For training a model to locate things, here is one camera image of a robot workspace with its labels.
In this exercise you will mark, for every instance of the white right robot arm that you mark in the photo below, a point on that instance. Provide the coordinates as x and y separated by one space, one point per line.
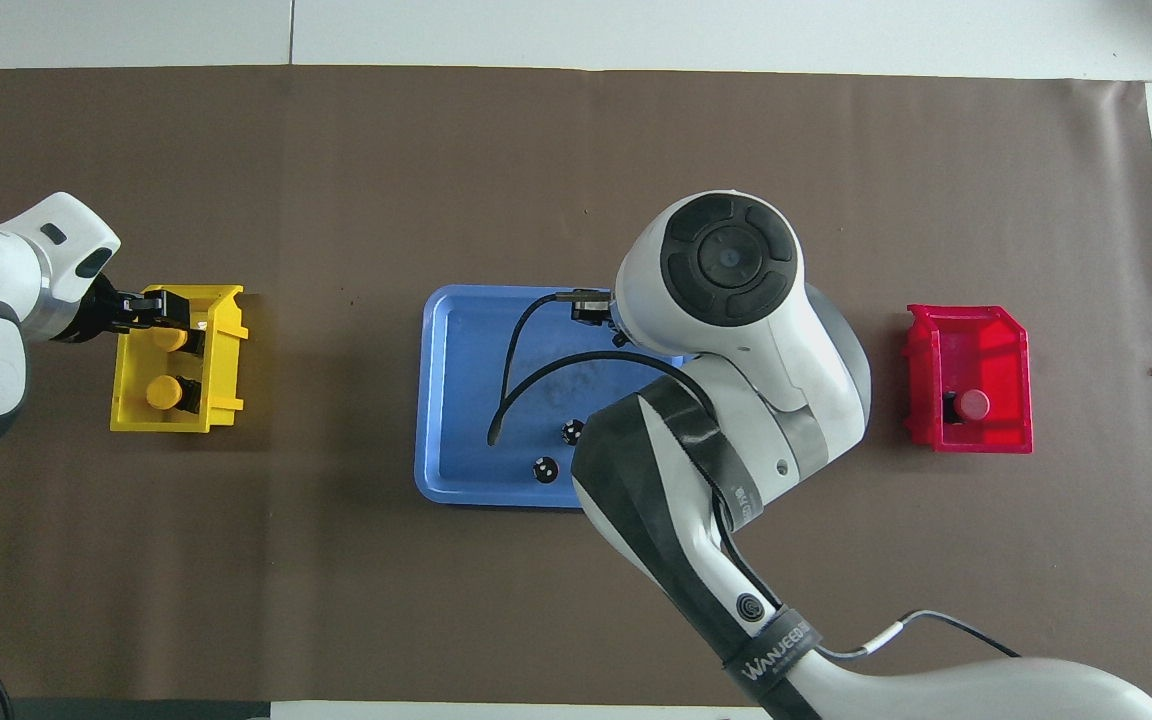
736 330

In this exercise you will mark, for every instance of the yellow push button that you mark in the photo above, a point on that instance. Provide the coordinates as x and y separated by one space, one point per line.
170 341
164 393

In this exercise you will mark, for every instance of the red push button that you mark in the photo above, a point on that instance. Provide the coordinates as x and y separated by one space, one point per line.
974 405

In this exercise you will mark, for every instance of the blue plastic tray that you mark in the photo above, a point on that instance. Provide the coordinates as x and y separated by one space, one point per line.
466 400

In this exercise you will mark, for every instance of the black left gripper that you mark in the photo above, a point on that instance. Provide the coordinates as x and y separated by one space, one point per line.
111 312

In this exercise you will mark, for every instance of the yellow plastic bin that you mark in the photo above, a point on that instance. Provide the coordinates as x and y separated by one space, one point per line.
128 410

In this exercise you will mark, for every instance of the red plastic bin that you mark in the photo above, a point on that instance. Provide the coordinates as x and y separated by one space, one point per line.
976 340

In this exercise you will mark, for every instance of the brown paper mat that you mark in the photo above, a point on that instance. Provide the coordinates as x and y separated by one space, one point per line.
336 150

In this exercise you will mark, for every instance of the small black cylinder button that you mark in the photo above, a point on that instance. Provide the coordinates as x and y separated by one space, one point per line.
570 432
545 469

